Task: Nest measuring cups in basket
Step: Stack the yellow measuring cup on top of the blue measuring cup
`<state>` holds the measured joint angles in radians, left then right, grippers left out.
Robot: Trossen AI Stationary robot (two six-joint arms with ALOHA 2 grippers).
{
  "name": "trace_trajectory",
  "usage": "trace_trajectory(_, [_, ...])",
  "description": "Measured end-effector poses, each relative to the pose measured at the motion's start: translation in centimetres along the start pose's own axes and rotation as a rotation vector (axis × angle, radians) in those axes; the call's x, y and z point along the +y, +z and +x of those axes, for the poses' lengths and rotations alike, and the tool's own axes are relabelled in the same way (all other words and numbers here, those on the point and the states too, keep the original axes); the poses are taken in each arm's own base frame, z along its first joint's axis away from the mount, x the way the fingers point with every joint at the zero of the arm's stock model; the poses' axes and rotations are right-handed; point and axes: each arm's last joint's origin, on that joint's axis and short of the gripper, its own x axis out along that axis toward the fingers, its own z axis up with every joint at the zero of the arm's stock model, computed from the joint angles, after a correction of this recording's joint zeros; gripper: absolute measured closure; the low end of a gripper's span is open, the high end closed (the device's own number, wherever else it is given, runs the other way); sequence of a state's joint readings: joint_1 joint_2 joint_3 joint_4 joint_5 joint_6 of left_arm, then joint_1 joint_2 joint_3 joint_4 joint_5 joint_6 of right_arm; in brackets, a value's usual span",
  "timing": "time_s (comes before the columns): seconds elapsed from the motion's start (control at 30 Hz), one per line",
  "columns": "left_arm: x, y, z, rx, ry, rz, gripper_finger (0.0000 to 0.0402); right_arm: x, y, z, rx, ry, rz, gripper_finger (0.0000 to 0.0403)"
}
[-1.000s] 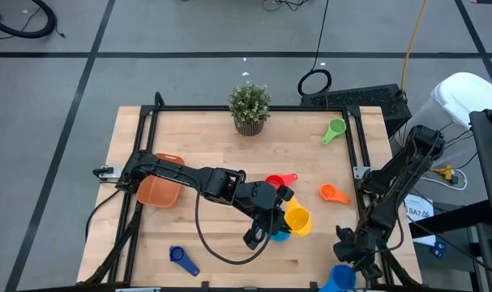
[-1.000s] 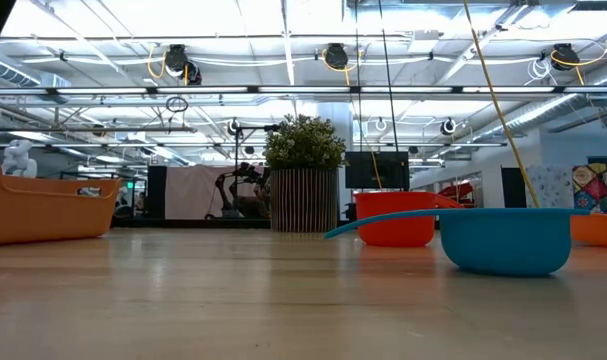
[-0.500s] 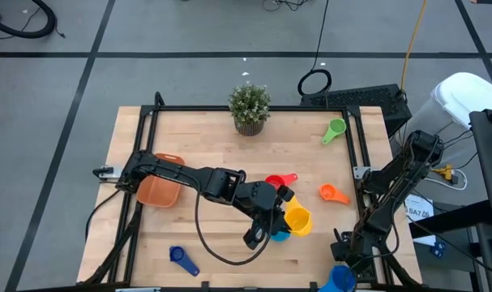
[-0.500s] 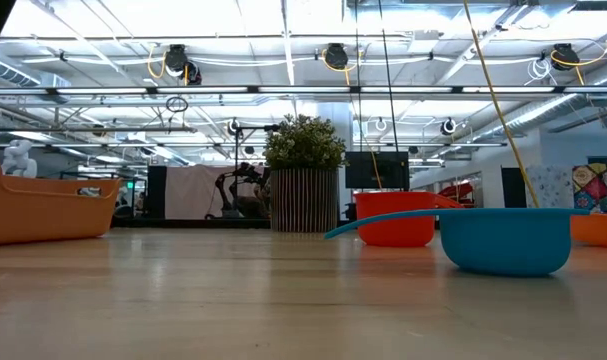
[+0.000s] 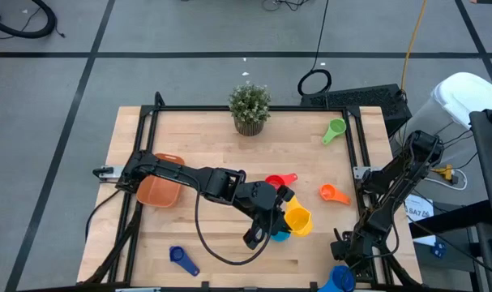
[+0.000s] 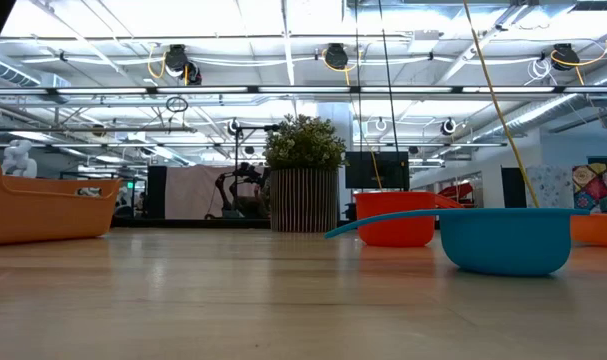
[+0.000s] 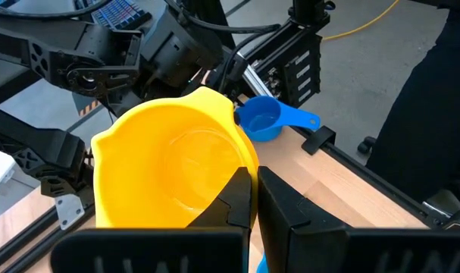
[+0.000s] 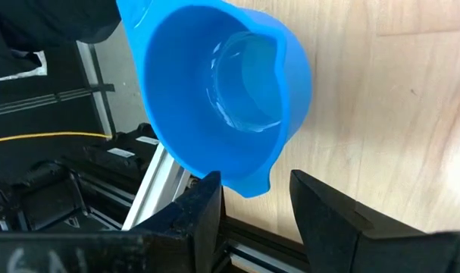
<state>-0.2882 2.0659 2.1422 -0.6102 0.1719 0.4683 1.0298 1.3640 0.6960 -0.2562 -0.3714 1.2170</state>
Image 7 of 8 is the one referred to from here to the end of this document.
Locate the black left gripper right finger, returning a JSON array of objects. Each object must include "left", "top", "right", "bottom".
[{"left": 258, "top": 166, "right": 460, "bottom": 273}]

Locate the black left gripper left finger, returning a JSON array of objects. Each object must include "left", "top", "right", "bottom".
[{"left": 51, "top": 166, "right": 252, "bottom": 273}]

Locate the royal blue measuring cup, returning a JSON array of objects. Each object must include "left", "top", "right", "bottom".
[{"left": 255, "top": 252, "right": 270, "bottom": 273}]

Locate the yellow measuring cup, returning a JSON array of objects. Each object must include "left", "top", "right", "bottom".
[{"left": 90, "top": 86, "right": 260, "bottom": 229}]

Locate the small dark blue measuring cup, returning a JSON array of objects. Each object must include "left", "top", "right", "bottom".
[{"left": 234, "top": 95, "right": 322, "bottom": 143}]

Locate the black chair caster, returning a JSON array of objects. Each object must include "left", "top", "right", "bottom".
[{"left": 357, "top": 135, "right": 377, "bottom": 155}]

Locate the black table clamp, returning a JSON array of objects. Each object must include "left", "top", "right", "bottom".
[{"left": 300, "top": 125, "right": 337, "bottom": 156}]

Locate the person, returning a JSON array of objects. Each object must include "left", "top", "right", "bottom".
[{"left": 365, "top": 0, "right": 460, "bottom": 206}]

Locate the black electronics box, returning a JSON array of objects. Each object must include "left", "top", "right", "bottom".
[{"left": 248, "top": 20, "right": 324, "bottom": 109}]

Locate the silver aluminium extrusion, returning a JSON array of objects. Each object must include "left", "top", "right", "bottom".
[{"left": 241, "top": 62, "right": 275, "bottom": 99}]

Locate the backlit computer keyboard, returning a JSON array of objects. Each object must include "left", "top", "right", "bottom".
[{"left": 73, "top": 0, "right": 153, "bottom": 31}]

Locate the black table edge rail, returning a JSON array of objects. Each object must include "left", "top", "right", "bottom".
[
  {"left": 289, "top": 127, "right": 449, "bottom": 231},
  {"left": 0, "top": 206, "right": 96, "bottom": 273}
]

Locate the grey metal bracket plate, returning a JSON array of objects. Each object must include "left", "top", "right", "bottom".
[{"left": 55, "top": 193, "right": 86, "bottom": 231}]

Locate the yellow floor cable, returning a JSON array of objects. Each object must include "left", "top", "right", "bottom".
[{"left": 322, "top": 0, "right": 401, "bottom": 42}]

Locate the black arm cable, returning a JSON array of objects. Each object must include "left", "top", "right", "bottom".
[{"left": 164, "top": 0, "right": 282, "bottom": 35}]

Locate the black frame post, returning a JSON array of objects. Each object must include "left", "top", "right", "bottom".
[{"left": 288, "top": 0, "right": 335, "bottom": 28}]

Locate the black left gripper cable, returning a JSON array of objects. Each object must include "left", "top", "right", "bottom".
[{"left": 0, "top": 0, "right": 113, "bottom": 20}]

